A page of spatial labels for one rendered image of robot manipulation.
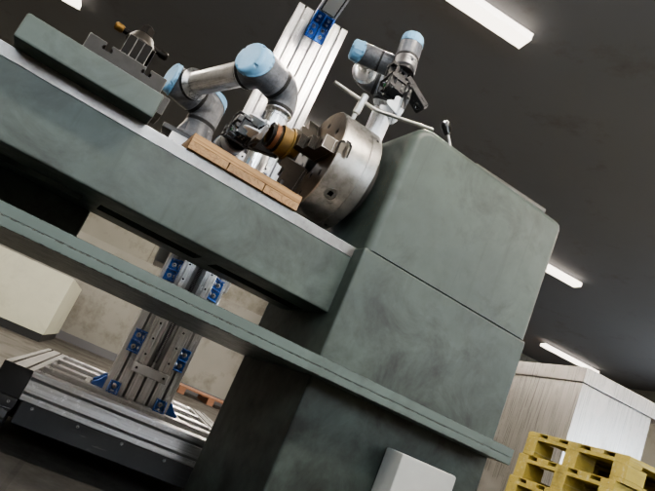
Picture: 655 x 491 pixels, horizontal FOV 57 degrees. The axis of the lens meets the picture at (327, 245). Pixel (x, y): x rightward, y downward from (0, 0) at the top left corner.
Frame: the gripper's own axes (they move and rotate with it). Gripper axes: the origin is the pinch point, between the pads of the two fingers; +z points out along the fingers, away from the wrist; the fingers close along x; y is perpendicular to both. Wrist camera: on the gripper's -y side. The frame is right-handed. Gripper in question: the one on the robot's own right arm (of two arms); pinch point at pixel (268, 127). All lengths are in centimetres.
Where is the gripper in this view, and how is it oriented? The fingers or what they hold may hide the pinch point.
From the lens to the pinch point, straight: 167.2
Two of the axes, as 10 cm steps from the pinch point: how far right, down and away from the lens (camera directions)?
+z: 4.6, -0.6, -8.9
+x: 3.9, -8.8, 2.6
